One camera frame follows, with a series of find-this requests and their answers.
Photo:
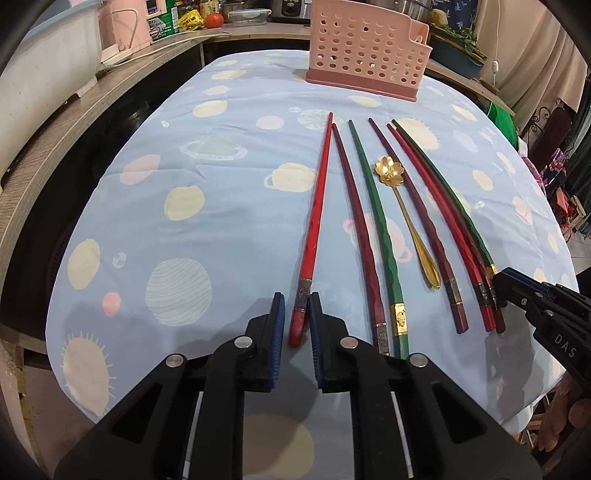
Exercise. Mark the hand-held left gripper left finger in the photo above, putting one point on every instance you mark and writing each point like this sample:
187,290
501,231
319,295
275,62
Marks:
277,344

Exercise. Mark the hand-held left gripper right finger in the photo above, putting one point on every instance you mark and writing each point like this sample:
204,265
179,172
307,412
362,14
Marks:
316,344

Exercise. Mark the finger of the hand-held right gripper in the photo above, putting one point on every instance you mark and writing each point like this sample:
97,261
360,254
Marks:
508,290
569,295

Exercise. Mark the green chopstick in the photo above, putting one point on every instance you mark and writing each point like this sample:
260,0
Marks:
392,286
485,258

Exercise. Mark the dark red chopstick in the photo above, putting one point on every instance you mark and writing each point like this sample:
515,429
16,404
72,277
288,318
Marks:
447,272
369,286

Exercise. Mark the gold flower spoon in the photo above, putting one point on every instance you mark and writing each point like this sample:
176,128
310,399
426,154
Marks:
387,170

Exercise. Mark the pink perforated plastic basket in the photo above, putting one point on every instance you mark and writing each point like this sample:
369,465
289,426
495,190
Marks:
360,50

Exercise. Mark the person's right hand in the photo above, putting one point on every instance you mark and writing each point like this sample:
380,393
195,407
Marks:
556,424

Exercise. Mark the pink floral cloth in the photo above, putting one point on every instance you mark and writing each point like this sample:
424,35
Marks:
551,166

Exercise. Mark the blue planet print tablecloth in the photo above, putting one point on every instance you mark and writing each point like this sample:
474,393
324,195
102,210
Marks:
231,184

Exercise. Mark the green cloth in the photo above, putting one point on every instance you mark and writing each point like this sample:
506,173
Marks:
501,120

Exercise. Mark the wooden board shelf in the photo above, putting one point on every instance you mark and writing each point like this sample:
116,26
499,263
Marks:
466,87

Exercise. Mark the blue planter with plants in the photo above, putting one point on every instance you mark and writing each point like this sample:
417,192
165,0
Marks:
455,53

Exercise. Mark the beige curtain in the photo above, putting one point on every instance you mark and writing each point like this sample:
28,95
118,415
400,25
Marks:
531,46

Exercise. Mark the brown ginger root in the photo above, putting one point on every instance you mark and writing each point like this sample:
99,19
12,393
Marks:
438,17

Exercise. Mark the blue floral cloth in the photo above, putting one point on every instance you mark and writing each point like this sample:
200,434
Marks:
455,9

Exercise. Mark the stainless steel steamer pot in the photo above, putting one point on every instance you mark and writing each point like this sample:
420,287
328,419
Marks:
411,8

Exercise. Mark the clear lidded food container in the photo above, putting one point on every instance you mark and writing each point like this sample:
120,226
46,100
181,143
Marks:
249,16

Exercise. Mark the red tomato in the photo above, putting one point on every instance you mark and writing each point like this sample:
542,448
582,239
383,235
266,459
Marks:
214,20

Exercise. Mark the steel rice cooker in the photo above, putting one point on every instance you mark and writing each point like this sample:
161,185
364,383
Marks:
288,10

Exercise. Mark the yellow snack packet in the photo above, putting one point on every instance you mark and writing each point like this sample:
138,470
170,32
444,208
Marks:
190,21

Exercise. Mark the pink kitchen appliance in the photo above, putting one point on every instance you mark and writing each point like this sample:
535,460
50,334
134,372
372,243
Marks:
124,27

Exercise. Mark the white plastic storage box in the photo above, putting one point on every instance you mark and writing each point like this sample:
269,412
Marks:
41,55

